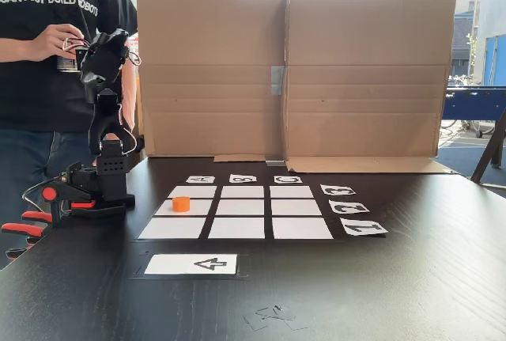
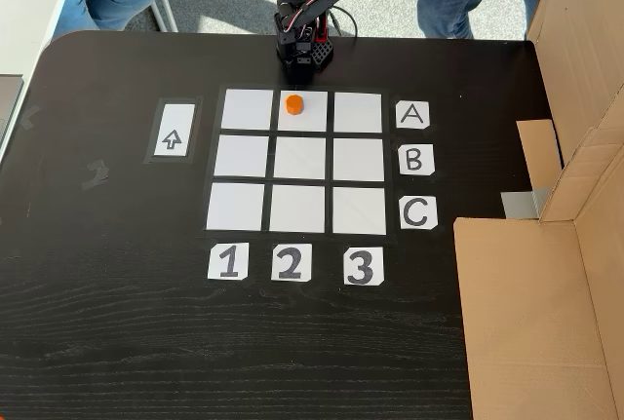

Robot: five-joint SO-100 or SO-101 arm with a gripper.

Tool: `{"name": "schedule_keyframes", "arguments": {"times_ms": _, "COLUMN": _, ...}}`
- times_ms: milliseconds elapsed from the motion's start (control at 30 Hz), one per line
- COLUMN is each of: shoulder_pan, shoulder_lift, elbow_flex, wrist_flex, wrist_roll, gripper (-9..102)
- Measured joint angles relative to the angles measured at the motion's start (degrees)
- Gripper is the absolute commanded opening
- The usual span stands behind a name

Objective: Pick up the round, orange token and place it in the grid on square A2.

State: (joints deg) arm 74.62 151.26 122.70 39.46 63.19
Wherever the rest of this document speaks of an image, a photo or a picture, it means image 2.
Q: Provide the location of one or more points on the brown cardboard panel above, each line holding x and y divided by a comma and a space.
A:
526, 317
575, 49

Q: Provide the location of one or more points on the white arrow paper sheet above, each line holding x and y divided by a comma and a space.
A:
174, 120

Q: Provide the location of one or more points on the white nine-square grid sheet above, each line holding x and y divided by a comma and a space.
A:
300, 159

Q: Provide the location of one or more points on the round orange token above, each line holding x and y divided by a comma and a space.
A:
294, 105

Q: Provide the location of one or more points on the paper sheet number 3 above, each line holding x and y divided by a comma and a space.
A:
363, 266

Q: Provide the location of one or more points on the paper sheet letter B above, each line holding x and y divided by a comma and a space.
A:
416, 159

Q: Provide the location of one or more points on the paper sheet number 1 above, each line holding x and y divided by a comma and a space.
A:
228, 261

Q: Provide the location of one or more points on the white desk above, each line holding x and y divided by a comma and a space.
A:
29, 1

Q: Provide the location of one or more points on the paper sheet letter C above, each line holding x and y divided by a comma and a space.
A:
418, 213

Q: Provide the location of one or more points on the paper sheet number 2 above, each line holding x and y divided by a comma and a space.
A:
291, 262

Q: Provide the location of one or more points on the paper sheet letter A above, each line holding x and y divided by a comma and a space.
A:
413, 114

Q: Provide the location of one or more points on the white metal chair leg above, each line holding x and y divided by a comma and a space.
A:
165, 13

